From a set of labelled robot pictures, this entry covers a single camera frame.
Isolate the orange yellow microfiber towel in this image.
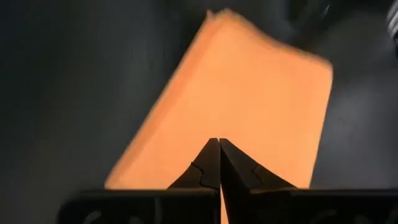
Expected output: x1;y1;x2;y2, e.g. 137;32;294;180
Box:
104;8;334;224

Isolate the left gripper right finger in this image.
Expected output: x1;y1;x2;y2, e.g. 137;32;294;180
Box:
220;138;398;224

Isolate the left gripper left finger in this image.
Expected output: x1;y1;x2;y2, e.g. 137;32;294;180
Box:
58;137;221;224

